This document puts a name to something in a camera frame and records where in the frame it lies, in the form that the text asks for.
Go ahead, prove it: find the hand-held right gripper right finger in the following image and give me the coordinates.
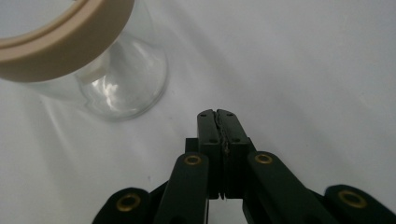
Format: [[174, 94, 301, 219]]
[[216, 108, 257, 200]]

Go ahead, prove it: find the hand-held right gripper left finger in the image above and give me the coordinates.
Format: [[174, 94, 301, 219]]
[[185, 108, 226, 200]]

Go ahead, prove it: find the clear glass jar beige rim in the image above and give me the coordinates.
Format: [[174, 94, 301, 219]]
[[0, 0, 169, 121]]

